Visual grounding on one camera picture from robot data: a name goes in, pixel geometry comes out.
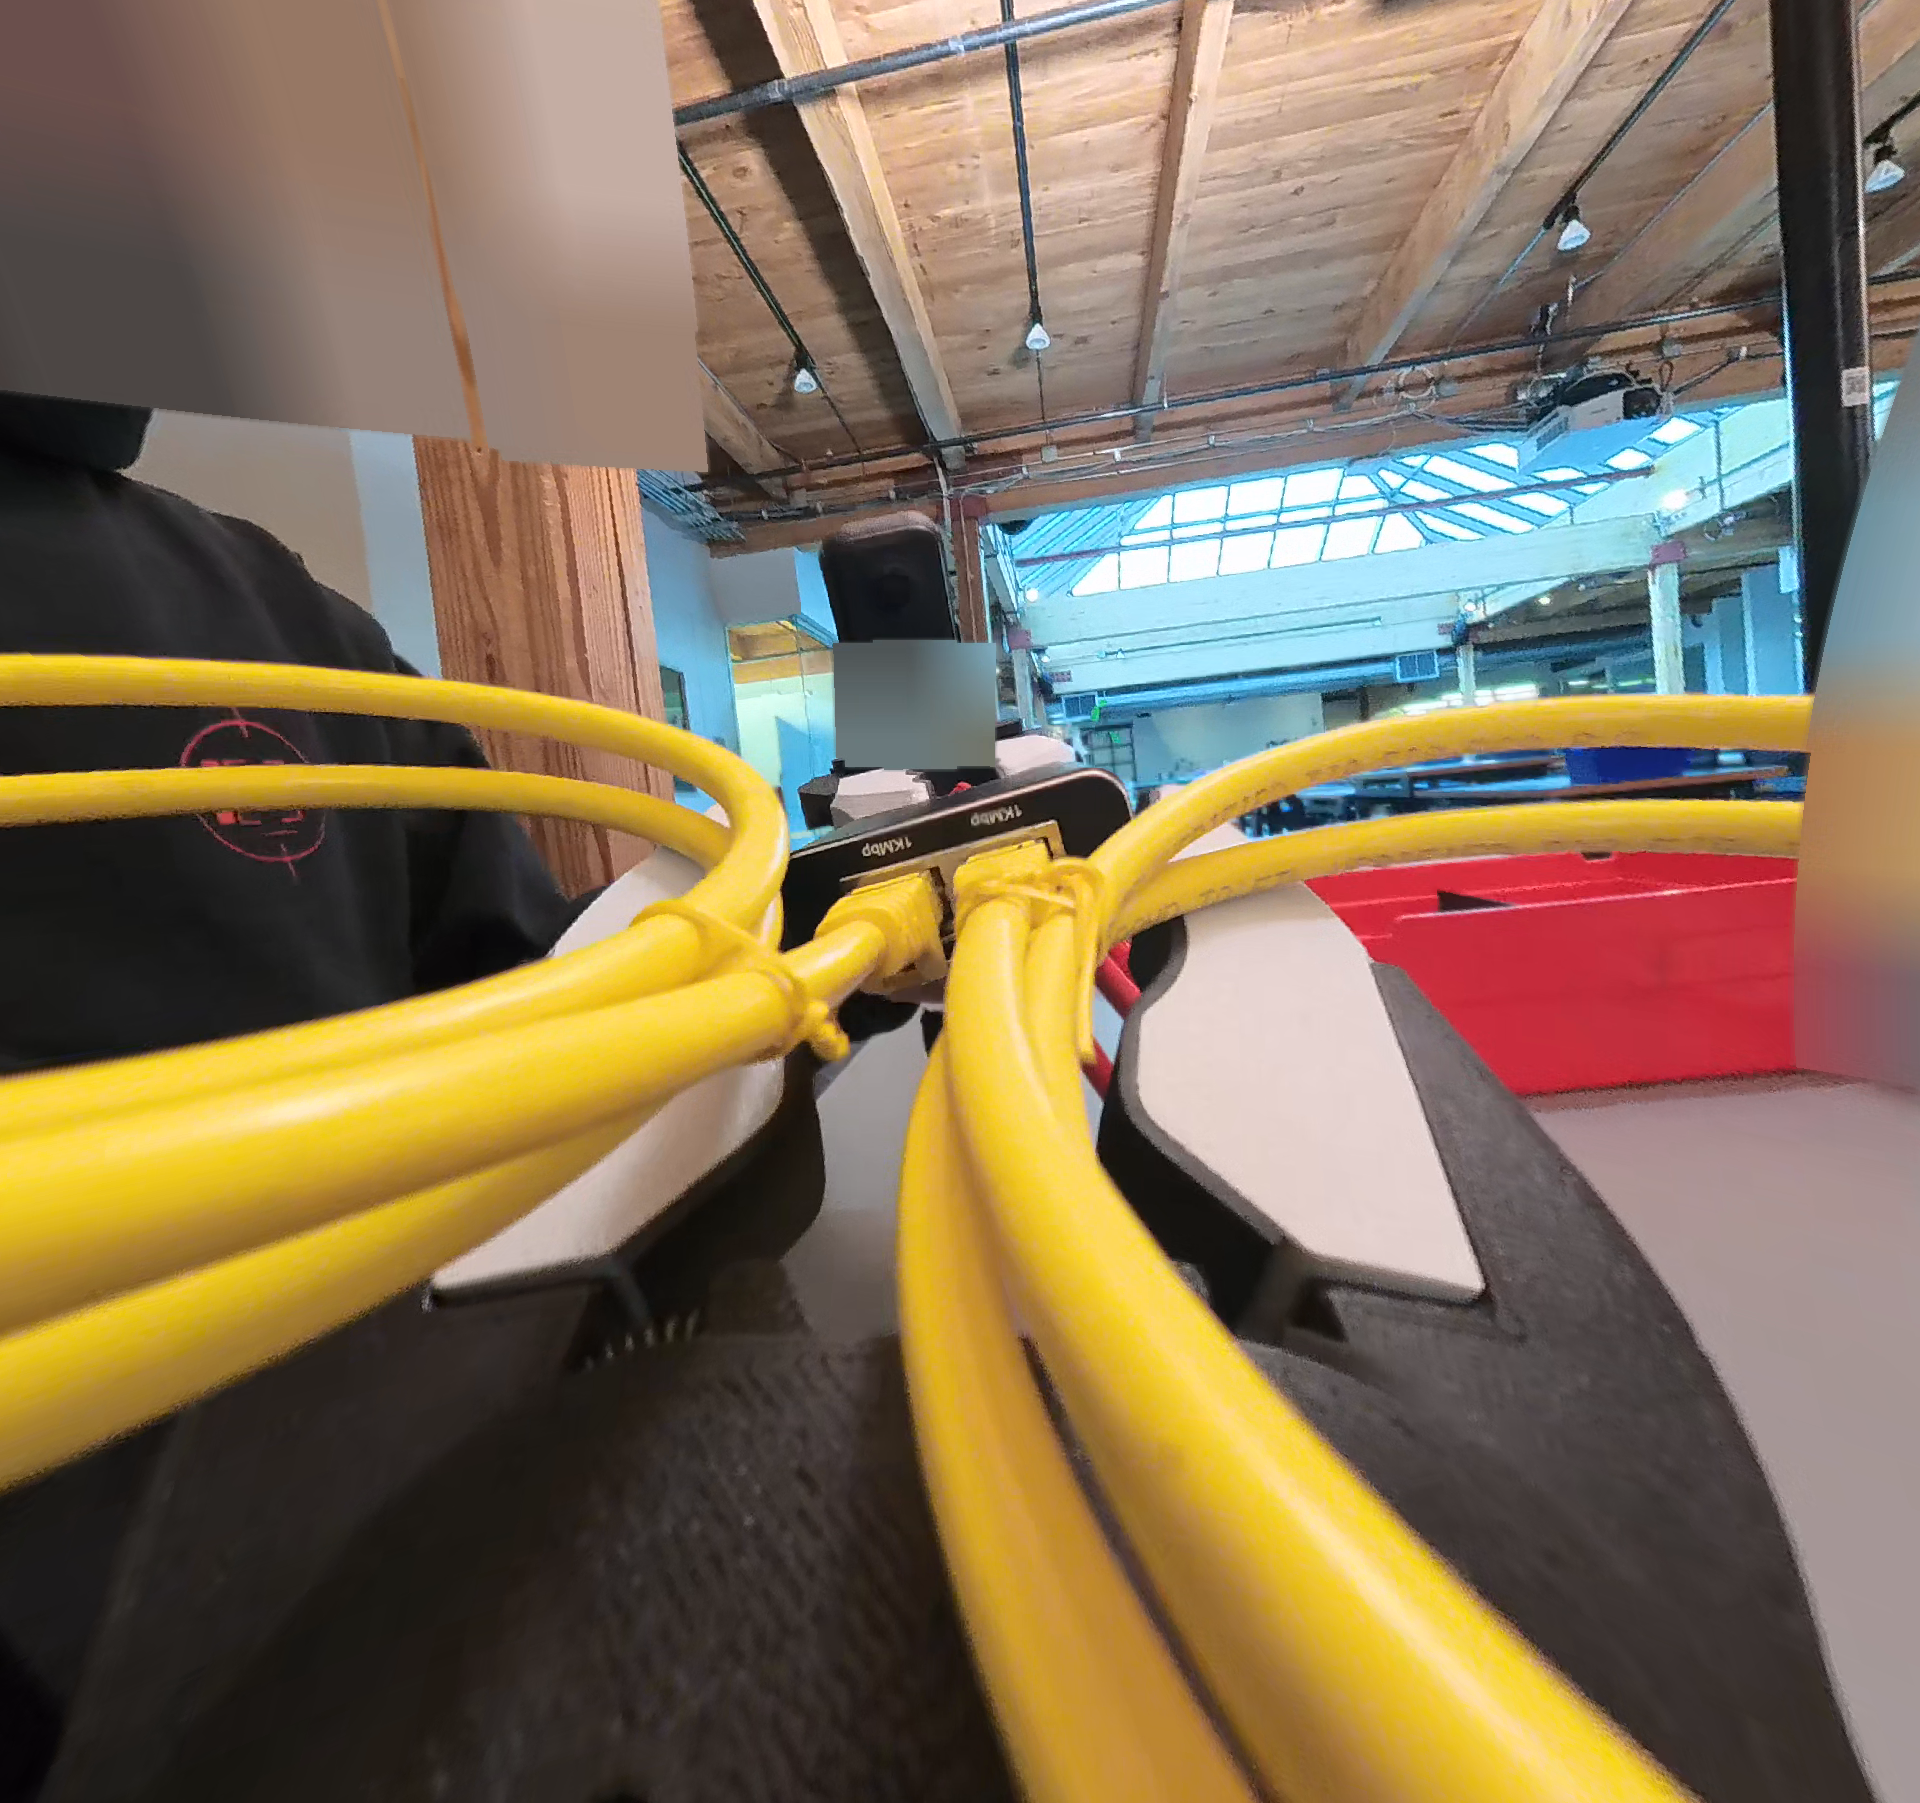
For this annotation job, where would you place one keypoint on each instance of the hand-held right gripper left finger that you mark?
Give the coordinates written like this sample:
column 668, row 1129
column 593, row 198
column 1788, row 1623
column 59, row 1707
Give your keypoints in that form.
column 660, row 1217

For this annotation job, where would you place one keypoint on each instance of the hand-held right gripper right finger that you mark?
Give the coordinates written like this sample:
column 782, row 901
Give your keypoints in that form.
column 1291, row 1083

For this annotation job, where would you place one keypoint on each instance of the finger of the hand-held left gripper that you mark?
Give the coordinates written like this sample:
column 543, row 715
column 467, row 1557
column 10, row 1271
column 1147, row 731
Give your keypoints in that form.
column 1034, row 757
column 879, row 793

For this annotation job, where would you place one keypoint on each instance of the black network switch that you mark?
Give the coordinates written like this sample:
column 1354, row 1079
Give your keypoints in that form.
column 1081, row 801

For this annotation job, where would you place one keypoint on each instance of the red plastic bin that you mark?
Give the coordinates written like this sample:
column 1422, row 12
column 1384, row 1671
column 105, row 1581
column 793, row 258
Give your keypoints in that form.
column 1574, row 1007

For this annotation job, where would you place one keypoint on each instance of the skylight window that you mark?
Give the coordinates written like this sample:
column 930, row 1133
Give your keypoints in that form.
column 1291, row 512

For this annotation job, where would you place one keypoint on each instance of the blue storage bin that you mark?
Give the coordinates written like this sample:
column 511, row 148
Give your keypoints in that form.
column 1629, row 765

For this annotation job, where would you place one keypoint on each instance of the ceiling projector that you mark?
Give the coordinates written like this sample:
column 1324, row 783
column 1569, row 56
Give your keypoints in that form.
column 1598, row 400

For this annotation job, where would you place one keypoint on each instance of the black steel column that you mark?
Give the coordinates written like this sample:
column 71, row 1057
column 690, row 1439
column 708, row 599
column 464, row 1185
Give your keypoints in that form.
column 1815, row 258

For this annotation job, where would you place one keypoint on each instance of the wooden post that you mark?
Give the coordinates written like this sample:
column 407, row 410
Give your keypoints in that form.
column 541, row 633

